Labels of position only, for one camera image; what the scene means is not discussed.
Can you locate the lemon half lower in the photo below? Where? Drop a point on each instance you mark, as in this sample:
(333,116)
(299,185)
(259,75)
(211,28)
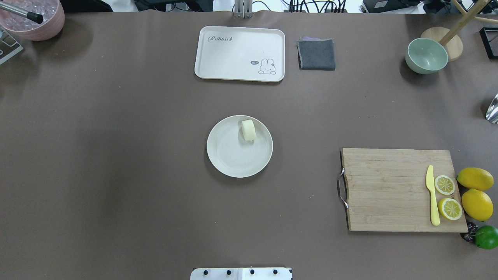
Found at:
(450,208)

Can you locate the lemon half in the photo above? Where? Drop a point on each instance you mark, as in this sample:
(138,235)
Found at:
(450,208)
(445,185)

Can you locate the metal scoop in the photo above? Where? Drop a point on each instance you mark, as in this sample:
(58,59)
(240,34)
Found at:
(491,114)

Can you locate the dark grape bunch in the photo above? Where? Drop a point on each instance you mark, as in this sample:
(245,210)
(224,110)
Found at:
(469,236)

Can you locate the wooden cutting board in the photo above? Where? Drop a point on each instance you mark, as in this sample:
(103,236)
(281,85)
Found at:
(385,190)

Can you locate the pale cream bun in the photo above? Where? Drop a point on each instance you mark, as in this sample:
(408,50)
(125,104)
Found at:
(248,130)

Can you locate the green lime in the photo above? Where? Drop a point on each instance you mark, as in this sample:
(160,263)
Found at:
(486,237)

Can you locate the cream round plate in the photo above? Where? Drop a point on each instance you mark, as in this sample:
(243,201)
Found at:
(234,156)

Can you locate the whole yellow lemon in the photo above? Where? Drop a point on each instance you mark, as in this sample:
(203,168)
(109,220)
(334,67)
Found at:
(477,204)
(475,178)

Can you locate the yellow plastic knife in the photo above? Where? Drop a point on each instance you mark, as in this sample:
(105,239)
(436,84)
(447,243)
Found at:
(430,185)

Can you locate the white cup rack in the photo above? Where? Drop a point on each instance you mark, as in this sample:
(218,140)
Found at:
(9,47)

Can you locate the cream rabbit tray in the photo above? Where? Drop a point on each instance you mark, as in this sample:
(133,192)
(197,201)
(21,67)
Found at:
(240,53)

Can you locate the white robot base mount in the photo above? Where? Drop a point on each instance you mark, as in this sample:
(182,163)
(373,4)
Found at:
(248,273)

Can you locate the pink bowl of ice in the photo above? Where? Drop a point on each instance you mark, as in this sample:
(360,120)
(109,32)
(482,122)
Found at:
(53,14)

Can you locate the lemon half upper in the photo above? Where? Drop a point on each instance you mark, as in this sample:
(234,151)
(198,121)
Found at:
(445,185)

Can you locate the grey folded cloth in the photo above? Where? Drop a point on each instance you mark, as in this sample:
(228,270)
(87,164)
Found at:
(316,53)

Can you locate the aluminium frame post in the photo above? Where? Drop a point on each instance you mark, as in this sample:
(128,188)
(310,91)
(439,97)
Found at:
(243,9)

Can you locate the metal muddler black tip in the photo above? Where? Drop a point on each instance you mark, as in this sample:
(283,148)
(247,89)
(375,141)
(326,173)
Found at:
(37,18)

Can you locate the wooden cup tree stand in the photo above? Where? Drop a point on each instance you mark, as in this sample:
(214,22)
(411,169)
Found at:
(449,39)

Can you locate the black framed tray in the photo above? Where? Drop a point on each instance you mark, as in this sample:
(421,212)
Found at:
(489,36)

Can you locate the light green bowl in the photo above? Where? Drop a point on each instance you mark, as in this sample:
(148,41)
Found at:
(426,56)

